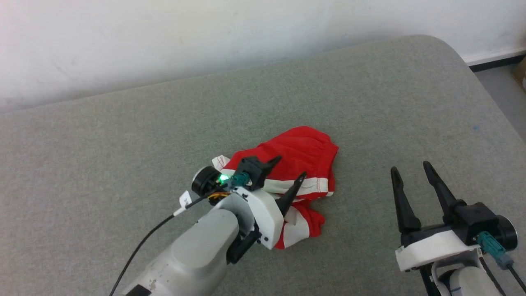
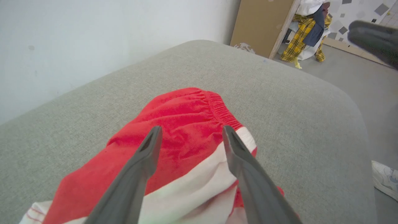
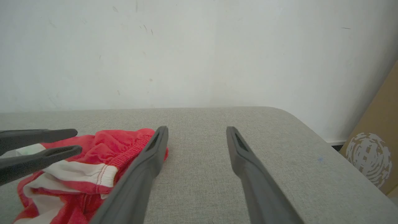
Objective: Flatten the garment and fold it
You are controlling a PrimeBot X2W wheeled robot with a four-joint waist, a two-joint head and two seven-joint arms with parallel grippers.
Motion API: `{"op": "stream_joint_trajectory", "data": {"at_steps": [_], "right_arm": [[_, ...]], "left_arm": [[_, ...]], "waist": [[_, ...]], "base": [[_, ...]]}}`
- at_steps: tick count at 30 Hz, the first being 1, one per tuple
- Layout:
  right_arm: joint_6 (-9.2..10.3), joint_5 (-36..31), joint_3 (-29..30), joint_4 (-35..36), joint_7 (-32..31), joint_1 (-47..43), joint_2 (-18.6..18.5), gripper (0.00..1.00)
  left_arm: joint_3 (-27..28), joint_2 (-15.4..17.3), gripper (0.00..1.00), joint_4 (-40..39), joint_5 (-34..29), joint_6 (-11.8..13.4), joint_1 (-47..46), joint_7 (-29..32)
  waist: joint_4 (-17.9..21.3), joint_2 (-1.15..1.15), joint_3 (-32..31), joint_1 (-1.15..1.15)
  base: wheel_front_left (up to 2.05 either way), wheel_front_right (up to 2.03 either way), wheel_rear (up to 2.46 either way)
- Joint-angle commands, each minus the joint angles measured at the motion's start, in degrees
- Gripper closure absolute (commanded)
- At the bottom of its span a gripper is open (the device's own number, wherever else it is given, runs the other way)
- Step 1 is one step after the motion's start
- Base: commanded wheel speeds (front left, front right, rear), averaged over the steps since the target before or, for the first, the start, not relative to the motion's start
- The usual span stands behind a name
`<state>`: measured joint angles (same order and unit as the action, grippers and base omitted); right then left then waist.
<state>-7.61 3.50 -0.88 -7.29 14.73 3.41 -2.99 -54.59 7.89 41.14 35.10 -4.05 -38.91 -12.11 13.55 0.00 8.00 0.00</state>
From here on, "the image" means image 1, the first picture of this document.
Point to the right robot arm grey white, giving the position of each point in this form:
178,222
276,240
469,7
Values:
468,283

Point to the grey fabric sofa cushion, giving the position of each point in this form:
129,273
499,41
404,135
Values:
123,156

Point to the beige box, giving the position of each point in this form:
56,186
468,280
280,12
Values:
522,76

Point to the red shorts with white stripes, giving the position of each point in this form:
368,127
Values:
300,148

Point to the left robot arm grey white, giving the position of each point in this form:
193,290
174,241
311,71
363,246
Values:
197,255

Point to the black right wrist camera unit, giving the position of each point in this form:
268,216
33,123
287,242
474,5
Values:
476,218

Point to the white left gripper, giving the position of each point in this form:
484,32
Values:
267,209

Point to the dark baseboard strip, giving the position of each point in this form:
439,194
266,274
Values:
493,63

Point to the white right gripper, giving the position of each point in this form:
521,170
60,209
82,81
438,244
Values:
435,250

